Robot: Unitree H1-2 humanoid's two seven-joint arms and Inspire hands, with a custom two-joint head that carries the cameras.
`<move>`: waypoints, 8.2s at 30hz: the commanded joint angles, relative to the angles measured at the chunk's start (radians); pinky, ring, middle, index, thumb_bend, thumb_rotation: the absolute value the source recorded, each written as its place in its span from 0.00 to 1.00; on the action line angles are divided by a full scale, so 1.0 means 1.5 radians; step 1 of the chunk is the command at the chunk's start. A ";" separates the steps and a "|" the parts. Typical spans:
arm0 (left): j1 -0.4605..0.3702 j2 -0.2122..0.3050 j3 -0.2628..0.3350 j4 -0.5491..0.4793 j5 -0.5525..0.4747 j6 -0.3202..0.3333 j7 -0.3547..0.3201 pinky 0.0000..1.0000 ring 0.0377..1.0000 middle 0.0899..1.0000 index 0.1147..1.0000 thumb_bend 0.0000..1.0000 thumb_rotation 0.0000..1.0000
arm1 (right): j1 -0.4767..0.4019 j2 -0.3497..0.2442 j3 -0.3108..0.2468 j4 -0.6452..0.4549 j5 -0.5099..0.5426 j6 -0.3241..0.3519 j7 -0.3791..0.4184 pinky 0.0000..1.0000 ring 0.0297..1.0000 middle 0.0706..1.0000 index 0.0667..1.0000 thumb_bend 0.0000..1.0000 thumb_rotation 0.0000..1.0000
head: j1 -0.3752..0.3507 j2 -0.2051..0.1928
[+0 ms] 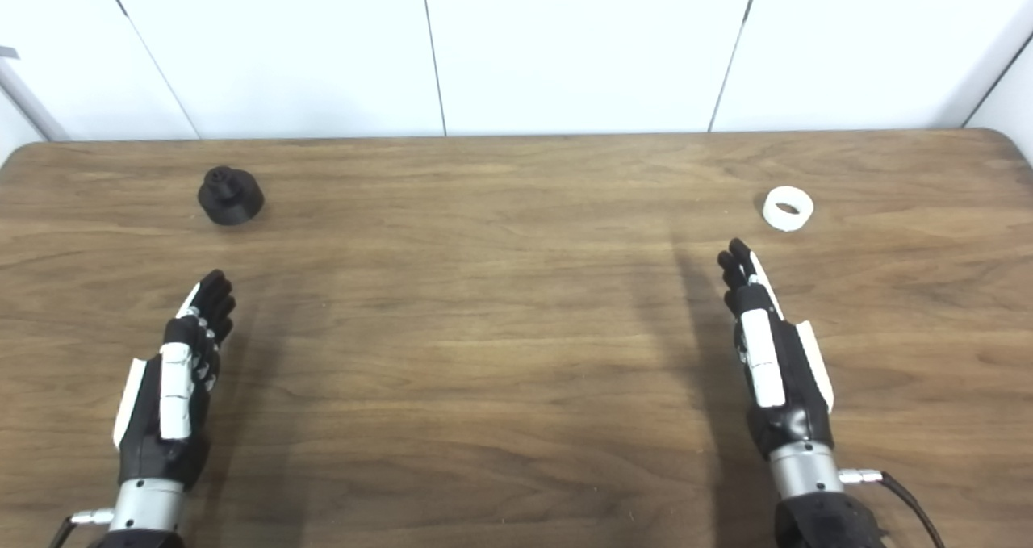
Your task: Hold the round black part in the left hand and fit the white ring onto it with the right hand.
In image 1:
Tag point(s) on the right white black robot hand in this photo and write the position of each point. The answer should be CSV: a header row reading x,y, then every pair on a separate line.
x,y
763,362

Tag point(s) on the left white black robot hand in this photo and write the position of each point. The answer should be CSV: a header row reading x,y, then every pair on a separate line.
x,y
173,386

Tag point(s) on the round black part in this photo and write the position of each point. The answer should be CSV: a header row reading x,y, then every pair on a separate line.
x,y
232,201

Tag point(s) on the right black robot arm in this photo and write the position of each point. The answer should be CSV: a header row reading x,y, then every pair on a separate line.
x,y
807,491

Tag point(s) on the gray wall corner post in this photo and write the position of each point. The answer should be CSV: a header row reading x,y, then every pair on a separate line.
x,y
32,104

